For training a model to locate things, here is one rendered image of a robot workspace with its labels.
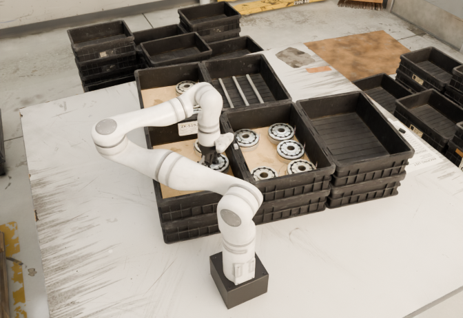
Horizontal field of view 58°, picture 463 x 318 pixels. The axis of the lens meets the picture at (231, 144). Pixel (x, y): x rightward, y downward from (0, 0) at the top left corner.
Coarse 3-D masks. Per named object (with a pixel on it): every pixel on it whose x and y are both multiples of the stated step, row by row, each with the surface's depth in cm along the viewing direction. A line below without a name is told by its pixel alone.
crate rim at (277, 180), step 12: (252, 108) 164; (264, 108) 165; (228, 120) 158; (312, 132) 153; (240, 156) 143; (324, 168) 139; (252, 180) 135; (264, 180) 135; (276, 180) 135; (288, 180) 137
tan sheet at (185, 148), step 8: (168, 144) 163; (176, 144) 163; (184, 144) 163; (192, 144) 163; (176, 152) 160; (184, 152) 160; (192, 152) 160; (224, 152) 160; (168, 192) 144; (176, 192) 144; (184, 192) 144; (192, 192) 144
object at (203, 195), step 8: (184, 120) 159; (224, 120) 158; (144, 128) 155; (224, 128) 155; (232, 144) 148; (240, 160) 142; (240, 168) 139; (200, 192) 131; (208, 192) 131; (160, 200) 128; (168, 200) 128; (176, 200) 129; (184, 200) 130; (192, 200) 131
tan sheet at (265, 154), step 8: (264, 128) 171; (264, 136) 167; (264, 144) 163; (272, 144) 163; (248, 152) 160; (256, 152) 160; (264, 152) 160; (272, 152) 160; (248, 160) 156; (256, 160) 156; (264, 160) 156; (272, 160) 156; (272, 168) 153; (280, 168) 153
